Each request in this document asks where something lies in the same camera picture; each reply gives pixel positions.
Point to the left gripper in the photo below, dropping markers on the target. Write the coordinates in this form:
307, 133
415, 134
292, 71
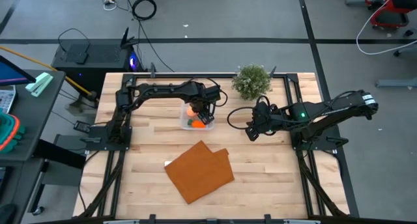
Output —
199, 98

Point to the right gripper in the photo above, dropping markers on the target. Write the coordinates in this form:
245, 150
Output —
264, 121

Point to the orange carrot with green top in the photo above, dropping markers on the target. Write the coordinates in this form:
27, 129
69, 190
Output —
198, 124

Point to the large pink-orange peach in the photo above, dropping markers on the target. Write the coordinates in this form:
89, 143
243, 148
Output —
190, 112

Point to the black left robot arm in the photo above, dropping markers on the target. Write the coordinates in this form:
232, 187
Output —
156, 89

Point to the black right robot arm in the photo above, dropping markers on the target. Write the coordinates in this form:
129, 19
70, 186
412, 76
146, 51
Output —
339, 111

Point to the clear plastic tupperware container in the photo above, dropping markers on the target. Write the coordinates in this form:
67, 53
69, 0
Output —
183, 115

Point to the small potted green plant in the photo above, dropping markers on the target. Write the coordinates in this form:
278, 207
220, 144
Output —
251, 82

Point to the orange folded cloth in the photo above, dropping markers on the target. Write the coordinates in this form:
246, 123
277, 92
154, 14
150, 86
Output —
198, 172

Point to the small white card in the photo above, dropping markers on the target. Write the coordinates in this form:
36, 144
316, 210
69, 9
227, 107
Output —
167, 163

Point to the black wifi antenna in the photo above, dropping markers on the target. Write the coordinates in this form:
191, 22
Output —
125, 38

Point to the black power supply box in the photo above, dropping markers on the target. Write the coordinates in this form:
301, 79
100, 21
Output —
82, 126

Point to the black computer tower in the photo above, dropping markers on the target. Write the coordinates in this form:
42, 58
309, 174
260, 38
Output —
94, 58

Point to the grey floor stand base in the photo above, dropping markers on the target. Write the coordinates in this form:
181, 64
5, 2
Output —
79, 106

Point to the grey metal floor bar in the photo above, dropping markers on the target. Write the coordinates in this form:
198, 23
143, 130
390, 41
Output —
397, 83

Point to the mint green stapler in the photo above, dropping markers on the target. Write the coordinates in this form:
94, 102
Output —
39, 84

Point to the dark grey side desk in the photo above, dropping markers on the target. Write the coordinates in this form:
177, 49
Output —
36, 120

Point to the teal and orange basket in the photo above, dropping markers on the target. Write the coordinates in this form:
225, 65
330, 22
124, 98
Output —
9, 129

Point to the desk monitor with blue screen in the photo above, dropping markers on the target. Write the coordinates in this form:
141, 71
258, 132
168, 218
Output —
13, 74

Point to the white calculator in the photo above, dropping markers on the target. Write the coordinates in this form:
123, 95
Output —
6, 98

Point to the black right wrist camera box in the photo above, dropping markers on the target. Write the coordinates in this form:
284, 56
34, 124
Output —
262, 109

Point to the black aluminium table frame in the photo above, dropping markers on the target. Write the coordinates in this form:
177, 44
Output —
208, 76

